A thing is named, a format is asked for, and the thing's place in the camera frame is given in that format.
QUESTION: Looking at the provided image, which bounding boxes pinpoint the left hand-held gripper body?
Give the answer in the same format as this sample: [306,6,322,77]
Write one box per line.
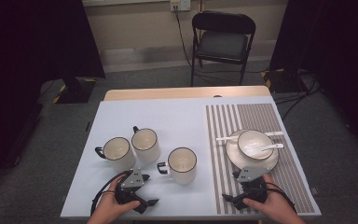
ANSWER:
[115,167,160,216]

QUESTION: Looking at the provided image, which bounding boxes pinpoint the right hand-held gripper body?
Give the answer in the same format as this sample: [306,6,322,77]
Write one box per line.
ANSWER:
[222,166,269,211]

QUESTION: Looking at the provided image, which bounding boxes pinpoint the white mug with black rim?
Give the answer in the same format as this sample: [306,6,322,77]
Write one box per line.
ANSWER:
[131,125,161,164]
[157,147,199,186]
[94,136,137,172]

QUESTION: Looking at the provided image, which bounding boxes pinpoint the person's left hand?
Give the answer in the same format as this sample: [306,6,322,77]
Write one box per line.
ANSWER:
[87,174,142,224]

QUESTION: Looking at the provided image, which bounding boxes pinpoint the person's right hand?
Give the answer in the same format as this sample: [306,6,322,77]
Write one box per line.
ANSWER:
[241,173,306,224]

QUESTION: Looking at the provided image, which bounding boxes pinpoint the white round plate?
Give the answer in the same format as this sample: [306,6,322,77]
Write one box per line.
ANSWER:
[225,129,280,174]

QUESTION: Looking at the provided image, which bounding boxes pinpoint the white ceramic spoon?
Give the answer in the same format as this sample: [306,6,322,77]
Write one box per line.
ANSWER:
[248,143,284,157]

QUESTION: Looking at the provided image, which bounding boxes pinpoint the white chopstick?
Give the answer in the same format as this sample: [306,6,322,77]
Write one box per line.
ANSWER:
[215,131,284,142]

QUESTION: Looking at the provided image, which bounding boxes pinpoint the white bowl with dark rim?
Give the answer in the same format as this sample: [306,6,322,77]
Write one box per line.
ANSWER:
[237,129,275,161]

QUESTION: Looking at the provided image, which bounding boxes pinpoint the grey striped placemat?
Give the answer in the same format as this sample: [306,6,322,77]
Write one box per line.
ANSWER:
[205,103,316,216]

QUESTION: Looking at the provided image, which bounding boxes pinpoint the light blue table mat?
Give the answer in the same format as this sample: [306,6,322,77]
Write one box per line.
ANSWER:
[60,95,322,219]

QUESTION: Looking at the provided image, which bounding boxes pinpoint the black stand base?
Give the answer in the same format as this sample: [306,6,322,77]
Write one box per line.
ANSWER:
[54,77,97,105]
[260,67,304,94]

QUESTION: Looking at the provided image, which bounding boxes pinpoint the black folding chair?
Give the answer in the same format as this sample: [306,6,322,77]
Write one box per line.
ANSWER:
[190,10,257,88]

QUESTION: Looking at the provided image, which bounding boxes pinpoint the black curtain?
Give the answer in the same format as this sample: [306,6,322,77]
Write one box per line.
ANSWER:
[268,0,358,150]
[0,0,106,200]

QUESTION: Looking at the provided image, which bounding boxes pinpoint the black floor cable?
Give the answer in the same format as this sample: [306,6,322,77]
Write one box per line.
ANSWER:
[273,73,323,122]

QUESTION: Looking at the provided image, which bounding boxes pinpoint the black wall socket cable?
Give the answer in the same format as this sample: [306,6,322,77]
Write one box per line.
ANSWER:
[173,4,200,68]

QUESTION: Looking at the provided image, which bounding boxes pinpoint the white wall socket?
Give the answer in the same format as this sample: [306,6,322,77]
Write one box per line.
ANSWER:
[170,0,192,12]

